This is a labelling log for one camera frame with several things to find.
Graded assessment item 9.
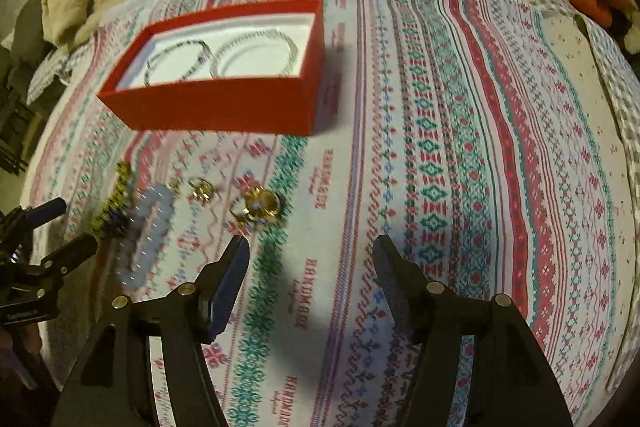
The yellow-green beaded bracelet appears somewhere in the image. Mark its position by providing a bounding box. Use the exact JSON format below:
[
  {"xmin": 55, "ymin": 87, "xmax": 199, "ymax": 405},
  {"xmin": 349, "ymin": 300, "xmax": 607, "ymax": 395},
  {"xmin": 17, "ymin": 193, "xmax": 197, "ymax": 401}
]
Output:
[{"xmin": 89, "ymin": 159, "xmax": 136, "ymax": 241}]

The pale blue beaded bracelet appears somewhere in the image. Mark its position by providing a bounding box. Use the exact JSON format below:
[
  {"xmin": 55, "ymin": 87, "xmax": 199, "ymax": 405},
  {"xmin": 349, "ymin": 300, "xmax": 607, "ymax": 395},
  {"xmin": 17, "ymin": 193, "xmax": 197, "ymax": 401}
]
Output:
[{"xmin": 115, "ymin": 184, "xmax": 176, "ymax": 292}]

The gold heart ring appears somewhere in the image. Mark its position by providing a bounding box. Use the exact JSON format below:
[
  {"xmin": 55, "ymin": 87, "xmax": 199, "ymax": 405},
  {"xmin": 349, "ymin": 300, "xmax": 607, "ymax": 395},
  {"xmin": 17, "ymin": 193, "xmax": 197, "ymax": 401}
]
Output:
[{"xmin": 228, "ymin": 185, "xmax": 284, "ymax": 228}]

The red jewelry box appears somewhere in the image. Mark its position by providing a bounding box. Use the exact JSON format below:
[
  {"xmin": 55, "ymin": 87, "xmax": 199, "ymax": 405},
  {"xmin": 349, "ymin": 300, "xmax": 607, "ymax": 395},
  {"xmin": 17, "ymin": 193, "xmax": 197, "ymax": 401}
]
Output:
[{"xmin": 98, "ymin": 0, "xmax": 324, "ymax": 136}]

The small gold earring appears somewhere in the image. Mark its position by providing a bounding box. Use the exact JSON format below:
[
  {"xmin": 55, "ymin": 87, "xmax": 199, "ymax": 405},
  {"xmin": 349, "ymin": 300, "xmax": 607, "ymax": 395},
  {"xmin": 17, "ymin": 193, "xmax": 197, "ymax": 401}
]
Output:
[{"xmin": 167, "ymin": 178, "xmax": 182, "ymax": 198}]

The patterned knit bedspread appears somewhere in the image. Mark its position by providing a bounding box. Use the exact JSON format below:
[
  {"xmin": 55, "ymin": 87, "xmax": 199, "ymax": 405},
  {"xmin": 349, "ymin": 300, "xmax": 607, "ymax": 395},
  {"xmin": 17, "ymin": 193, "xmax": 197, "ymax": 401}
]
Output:
[{"xmin": 23, "ymin": 0, "xmax": 636, "ymax": 426}]

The dark beaded bracelet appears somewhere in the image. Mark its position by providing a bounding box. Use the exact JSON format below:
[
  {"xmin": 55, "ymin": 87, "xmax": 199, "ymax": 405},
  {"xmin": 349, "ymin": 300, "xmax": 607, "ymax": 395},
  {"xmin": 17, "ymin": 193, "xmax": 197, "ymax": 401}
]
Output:
[{"xmin": 143, "ymin": 38, "xmax": 214, "ymax": 88}]

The clear beaded bracelet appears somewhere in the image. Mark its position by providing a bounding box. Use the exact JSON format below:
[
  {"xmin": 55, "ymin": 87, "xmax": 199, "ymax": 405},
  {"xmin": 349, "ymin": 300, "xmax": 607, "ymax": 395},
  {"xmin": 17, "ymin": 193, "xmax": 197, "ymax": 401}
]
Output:
[{"xmin": 209, "ymin": 28, "xmax": 300, "ymax": 79}]

